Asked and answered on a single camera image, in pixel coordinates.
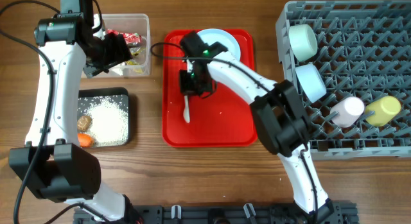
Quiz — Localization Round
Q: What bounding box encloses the yellow silver snack wrapper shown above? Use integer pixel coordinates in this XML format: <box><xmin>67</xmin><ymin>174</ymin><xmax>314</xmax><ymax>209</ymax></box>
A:
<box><xmin>125</xmin><ymin>47</ymin><xmax>146</xmax><ymax>65</ymax></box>

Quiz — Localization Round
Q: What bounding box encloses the red snack wrapper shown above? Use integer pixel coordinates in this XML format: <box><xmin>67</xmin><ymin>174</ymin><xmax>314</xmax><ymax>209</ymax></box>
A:
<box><xmin>106</xmin><ymin>29</ymin><xmax>143</xmax><ymax>47</ymax></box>

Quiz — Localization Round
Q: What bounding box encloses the white plastic spoon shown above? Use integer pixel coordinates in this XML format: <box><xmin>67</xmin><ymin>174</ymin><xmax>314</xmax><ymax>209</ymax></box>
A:
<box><xmin>183</xmin><ymin>96</ymin><xmax>191</xmax><ymax>123</ymax></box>

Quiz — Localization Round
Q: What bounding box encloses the light blue plate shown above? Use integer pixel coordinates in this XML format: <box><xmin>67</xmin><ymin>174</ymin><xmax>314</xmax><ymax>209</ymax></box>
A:
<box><xmin>197</xmin><ymin>28</ymin><xmax>241</xmax><ymax>60</ymax></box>

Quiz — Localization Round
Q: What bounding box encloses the brown mushroom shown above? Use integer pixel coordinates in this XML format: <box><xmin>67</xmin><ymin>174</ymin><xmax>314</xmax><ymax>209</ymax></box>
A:
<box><xmin>77</xmin><ymin>116</ymin><xmax>92</xmax><ymax>132</ymax></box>

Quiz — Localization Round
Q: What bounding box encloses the white rice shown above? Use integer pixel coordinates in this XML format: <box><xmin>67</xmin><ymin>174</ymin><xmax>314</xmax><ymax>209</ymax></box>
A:
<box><xmin>77</xmin><ymin>94</ymin><xmax>129</xmax><ymax>148</ymax></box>

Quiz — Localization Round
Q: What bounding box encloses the orange carrot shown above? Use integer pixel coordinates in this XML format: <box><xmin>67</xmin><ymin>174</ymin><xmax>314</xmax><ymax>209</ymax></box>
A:
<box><xmin>78</xmin><ymin>133</ymin><xmax>94</xmax><ymax>148</ymax></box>

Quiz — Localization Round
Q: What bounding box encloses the light blue bowl with mushroom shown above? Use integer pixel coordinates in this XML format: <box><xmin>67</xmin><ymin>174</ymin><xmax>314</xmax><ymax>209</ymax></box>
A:
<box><xmin>289</xmin><ymin>24</ymin><xmax>318</xmax><ymax>62</ymax></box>

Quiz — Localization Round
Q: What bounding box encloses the light blue bowl with rice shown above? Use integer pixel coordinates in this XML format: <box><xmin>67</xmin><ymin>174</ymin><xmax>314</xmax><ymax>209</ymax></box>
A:
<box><xmin>295</xmin><ymin>64</ymin><xmax>326</xmax><ymax>103</ymax></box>

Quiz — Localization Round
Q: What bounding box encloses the pink cup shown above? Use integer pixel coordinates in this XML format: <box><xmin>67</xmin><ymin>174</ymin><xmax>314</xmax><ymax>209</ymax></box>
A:
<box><xmin>330</xmin><ymin>96</ymin><xmax>365</xmax><ymax>128</ymax></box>

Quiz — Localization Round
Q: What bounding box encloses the yellow cup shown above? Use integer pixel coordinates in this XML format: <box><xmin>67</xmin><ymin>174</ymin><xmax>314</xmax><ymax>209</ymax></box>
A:
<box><xmin>365</xmin><ymin>96</ymin><xmax>401</xmax><ymax>126</ymax></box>

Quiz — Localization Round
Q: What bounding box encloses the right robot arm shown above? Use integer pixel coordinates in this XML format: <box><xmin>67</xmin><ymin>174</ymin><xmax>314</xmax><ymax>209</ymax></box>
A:
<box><xmin>179</xmin><ymin>31</ymin><xmax>331</xmax><ymax>223</ymax></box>

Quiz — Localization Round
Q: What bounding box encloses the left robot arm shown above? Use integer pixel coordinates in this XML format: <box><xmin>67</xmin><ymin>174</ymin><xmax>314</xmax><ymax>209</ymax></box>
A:
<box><xmin>9</xmin><ymin>0</ymin><xmax>143</xmax><ymax>223</ymax></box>

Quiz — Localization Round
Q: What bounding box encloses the black rectangular waste tray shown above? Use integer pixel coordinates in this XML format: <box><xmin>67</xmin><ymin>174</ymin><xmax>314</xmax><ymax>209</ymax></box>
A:
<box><xmin>76</xmin><ymin>87</ymin><xmax>130</xmax><ymax>148</ymax></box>

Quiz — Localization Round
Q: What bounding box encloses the grey dishwasher rack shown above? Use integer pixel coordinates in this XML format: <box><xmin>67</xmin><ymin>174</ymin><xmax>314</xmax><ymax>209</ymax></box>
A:
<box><xmin>275</xmin><ymin>0</ymin><xmax>410</xmax><ymax>160</ymax></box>

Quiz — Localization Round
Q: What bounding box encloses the clear plastic storage bin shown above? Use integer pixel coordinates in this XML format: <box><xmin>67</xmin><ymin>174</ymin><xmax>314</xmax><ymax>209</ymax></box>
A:
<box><xmin>95</xmin><ymin>13</ymin><xmax>151</xmax><ymax>78</ymax></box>

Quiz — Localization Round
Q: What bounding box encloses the red serving tray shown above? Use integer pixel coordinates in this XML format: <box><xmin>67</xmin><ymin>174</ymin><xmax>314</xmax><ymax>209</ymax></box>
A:
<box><xmin>162</xmin><ymin>28</ymin><xmax>259</xmax><ymax>148</ymax></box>

